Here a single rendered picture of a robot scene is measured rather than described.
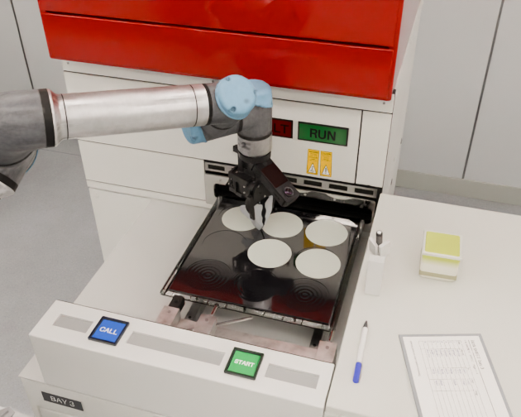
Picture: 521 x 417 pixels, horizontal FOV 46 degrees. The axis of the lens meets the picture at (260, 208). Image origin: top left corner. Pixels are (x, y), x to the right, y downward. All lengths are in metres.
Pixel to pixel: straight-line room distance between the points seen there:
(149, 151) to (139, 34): 0.34
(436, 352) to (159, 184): 0.89
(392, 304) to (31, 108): 0.73
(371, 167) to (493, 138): 1.69
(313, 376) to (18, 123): 0.63
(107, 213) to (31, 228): 1.30
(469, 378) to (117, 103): 0.74
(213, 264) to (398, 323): 0.43
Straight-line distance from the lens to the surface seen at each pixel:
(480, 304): 1.26
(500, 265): 1.36
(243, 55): 1.36
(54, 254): 2.93
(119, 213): 1.82
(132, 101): 1.07
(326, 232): 1.47
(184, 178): 1.64
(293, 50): 1.32
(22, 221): 3.18
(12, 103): 1.05
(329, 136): 1.44
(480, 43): 2.91
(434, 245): 1.26
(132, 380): 1.18
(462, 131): 3.09
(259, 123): 1.28
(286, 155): 1.50
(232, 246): 1.42
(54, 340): 1.20
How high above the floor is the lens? 1.82
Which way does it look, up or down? 37 degrees down
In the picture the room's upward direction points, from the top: 1 degrees counter-clockwise
